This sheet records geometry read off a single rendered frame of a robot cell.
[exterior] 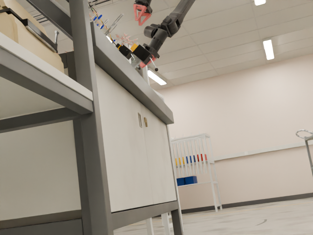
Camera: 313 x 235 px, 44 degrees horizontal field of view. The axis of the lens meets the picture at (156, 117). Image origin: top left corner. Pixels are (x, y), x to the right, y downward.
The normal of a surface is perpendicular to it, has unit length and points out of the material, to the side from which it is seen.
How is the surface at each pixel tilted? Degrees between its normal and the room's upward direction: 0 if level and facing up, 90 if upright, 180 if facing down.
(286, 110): 90
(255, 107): 90
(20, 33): 90
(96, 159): 90
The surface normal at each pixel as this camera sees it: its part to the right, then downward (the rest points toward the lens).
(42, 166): -0.21, -0.18
